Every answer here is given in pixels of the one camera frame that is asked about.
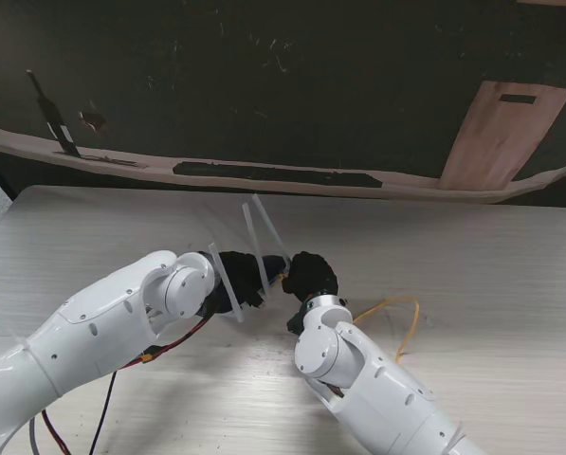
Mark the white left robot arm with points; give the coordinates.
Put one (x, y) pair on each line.
(88, 336)

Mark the white router with antennas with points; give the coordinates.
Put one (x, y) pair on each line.
(259, 237)

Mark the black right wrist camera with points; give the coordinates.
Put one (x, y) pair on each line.
(296, 322)

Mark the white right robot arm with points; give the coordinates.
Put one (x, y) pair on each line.
(382, 374)

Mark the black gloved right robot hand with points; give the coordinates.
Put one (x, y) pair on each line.
(313, 277)

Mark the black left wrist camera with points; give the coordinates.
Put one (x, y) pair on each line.
(209, 305)

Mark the wooden cutting board print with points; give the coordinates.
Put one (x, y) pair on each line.
(496, 137)

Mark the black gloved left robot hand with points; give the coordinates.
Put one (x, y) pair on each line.
(242, 279)

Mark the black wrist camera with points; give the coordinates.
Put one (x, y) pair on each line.
(296, 322)
(209, 305)

